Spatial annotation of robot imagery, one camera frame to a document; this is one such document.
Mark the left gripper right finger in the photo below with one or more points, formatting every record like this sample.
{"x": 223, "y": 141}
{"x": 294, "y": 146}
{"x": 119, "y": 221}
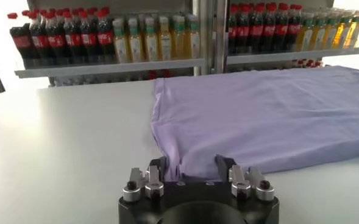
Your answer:
{"x": 243, "y": 182}

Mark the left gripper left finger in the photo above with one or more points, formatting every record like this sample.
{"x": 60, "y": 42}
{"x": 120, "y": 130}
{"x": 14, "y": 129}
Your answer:
{"x": 142, "y": 185}

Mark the purple t-shirt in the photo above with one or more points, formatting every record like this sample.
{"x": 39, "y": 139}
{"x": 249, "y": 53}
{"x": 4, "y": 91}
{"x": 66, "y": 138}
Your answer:
{"x": 258, "y": 115}

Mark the grey metal shelf rack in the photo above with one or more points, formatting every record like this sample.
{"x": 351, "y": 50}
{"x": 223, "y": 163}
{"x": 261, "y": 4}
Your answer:
{"x": 106, "y": 67}
{"x": 289, "y": 55}

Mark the cola bottle red cap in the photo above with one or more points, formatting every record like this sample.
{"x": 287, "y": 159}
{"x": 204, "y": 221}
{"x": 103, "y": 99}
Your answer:
{"x": 269, "y": 30}
{"x": 72, "y": 39}
{"x": 243, "y": 32}
{"x": 55, "y": 40}
{"x": 39, "y": 40}
{"x": 232, "y": 33}
{"x": 281, "y": 30}
{"x": 293, "y": 29}
{"x": 256, "y": 32}
{"x": 20, "y": 41}
{"x": 105, "y": 37}
{"x": 89, "y": 38}

